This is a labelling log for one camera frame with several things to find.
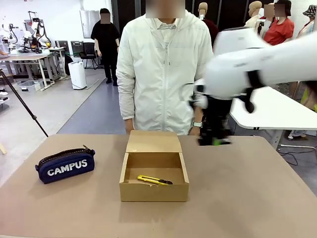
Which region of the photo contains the person's right hand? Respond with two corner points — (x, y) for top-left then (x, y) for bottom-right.
(124, 118), (136, 135)

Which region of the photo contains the black right arm cable sleeve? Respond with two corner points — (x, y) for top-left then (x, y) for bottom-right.
(244, 71), (266, 114)

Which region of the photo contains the grey background workbench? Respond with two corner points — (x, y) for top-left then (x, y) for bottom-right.
(0, 47), (66, 89)

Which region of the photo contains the yellow utility knife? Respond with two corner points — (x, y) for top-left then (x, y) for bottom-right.
(137, 175), (174, 186)

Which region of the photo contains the black tripod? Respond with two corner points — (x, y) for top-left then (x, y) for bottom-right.
(0, 69), (49, 138)

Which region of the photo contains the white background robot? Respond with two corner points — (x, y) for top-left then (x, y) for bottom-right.
(24, 11), (52, 54)

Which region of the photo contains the mannequin with bucket hat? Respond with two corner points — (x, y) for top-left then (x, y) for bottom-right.
(296, 4), (317, 40)

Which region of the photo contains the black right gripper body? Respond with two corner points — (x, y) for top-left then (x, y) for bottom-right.
(200, 96), (233, 140)

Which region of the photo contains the brown cardboard box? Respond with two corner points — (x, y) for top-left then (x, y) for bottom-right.
(119, 130), (190, 202)

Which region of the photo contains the person in black clothes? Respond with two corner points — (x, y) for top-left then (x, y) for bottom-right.
(90, 8), (121, 87)

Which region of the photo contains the black office chair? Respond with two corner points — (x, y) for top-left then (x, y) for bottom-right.
(81, 42), (99, 70)

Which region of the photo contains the person in red shirt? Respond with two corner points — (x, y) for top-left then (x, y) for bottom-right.
(263, 0), (295, 47)

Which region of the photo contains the black monitor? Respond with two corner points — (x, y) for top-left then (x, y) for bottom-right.
(70, 41), (84, 59)

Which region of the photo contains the white background table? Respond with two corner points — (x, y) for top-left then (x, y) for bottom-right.
(229, 85), (317, 152)

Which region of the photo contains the grey wall panel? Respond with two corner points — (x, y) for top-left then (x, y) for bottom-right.
(79, 9), (100, 39)

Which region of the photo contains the person in white jacket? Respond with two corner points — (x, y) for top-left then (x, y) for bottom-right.
(115, 11), (215, 136)

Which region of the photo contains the mannequin in beige coat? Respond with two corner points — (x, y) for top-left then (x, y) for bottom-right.
(244, 0), (264, 28)

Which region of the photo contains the blue Campus pencil case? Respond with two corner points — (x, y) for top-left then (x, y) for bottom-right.
(35, 145), (96, 184)

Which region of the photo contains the mannequin in dark red garment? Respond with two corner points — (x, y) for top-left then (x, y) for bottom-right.
(197, 2), (220, 40)

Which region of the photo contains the white air purifier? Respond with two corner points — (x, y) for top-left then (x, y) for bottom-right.
(68, 61), (88, 90)

